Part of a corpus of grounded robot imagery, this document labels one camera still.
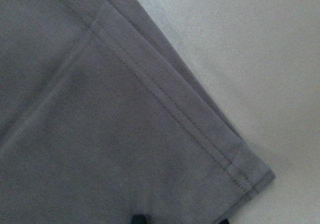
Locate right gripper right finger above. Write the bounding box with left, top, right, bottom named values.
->
left=218, top=218, right=230, bottom=224

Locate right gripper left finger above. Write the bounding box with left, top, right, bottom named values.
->
left=130, top=214, right=148, bottom=224

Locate dark brown t-shirt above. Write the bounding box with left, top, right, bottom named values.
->
left=0, top=0, right=275, bottom=224

